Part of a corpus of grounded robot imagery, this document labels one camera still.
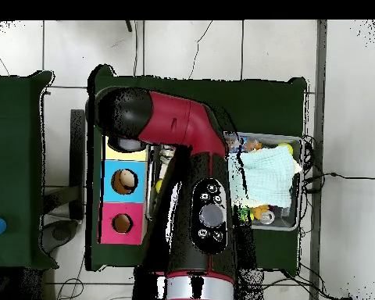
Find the mint green waffle cloth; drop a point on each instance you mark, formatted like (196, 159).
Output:
(268, 178)

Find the wooden box with three holes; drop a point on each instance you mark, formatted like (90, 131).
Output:
(107, 215)

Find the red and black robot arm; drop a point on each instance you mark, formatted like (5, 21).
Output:
(175, 122)

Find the dark grey floor base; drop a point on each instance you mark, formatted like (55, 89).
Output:
(61, 232)

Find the dark green table cloth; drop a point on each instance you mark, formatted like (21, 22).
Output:
(12, 156)
(268, 103)

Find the black upright panel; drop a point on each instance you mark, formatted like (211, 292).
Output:
(77, 140)

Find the yellow plastic ball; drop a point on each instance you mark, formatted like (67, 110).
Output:
(158, 186)

